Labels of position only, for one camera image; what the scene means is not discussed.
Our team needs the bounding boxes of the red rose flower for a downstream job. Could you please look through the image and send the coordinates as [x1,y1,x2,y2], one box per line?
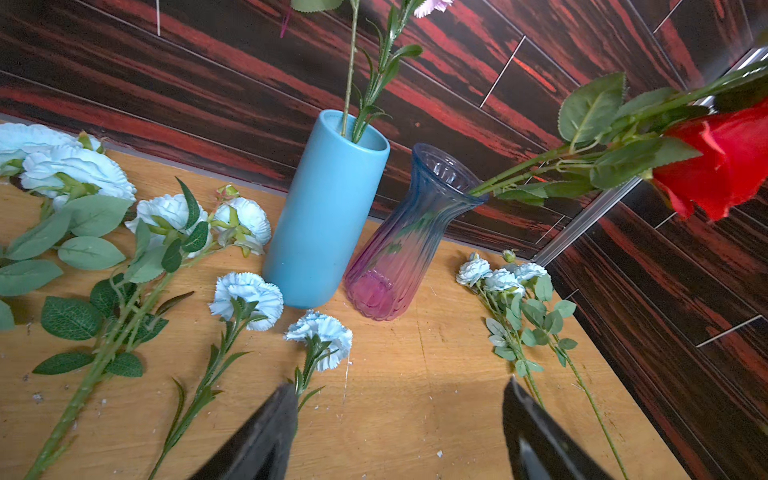
[471,60,767,221]

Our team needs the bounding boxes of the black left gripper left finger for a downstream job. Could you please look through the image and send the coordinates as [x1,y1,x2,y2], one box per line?
[191,383,298,480]

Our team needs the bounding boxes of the white rose spray stem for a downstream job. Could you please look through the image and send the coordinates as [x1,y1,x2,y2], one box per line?
[455,252,629,478]

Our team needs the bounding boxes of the teal ceramic vase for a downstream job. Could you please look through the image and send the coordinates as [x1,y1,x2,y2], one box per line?
[262,110,390,309]

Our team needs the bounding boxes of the blue carnation flower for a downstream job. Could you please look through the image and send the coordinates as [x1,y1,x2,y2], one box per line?
[284,310,353,410]
[149,272,284,478]

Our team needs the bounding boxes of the small blue flower sprig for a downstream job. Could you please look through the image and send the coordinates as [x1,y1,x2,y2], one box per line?
[1,123,271,479]

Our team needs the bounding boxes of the pink carnation flower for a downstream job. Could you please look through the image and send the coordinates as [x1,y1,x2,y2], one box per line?
[350,0,453,143]

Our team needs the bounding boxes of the pink rose bud stem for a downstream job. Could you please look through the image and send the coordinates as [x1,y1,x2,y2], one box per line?
[289,0,361,139]

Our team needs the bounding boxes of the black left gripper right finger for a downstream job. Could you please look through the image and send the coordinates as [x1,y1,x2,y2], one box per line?
[502,378,611,480]

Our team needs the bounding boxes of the blue pink glass vase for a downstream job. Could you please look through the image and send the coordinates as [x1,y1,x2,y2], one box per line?
[343,143,489,321]

